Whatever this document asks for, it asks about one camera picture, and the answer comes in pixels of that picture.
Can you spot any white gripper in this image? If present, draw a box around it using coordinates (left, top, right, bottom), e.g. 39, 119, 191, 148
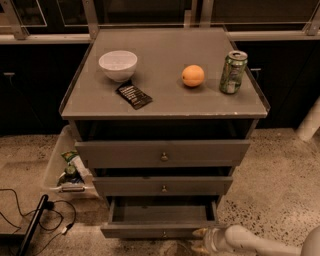
191, 228, 226, 255

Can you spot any grey drawer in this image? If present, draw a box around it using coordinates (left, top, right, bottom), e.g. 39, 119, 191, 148
101, 196, 220, 239
75, 140, 249, 169
93, 176, 233, 196

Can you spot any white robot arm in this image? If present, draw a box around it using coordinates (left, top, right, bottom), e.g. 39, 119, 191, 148
192, 103, 320, 256

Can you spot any grey drawer cabinet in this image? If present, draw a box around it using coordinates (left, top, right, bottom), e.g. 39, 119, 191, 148
58, 27, 271, 208

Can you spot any clear plastic bin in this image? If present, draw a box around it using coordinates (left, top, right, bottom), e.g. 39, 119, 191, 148
42, 125, 98, 200

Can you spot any green snack bag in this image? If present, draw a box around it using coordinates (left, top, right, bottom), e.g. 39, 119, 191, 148
61, 150, 78, 176

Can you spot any black flat bar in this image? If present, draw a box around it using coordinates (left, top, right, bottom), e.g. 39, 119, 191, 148
16, 194, 49, 256

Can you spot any orange fruit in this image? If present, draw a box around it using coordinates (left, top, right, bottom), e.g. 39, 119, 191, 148
182, 65, 204, 87

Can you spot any black snack packet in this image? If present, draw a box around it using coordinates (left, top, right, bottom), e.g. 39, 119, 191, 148
116, 81, 153, 110

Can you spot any green soda can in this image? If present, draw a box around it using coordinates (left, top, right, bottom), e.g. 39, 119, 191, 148
219, 50, 248, 94

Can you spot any white bowl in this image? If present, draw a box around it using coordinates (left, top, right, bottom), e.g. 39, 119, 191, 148
98, 50, 138, 82

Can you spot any black cable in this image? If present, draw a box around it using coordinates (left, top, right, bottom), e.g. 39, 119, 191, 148
0, 188, 78, 256

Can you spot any metal railing frame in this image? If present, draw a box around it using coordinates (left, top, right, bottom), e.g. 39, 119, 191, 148
0, 0, 320, 44

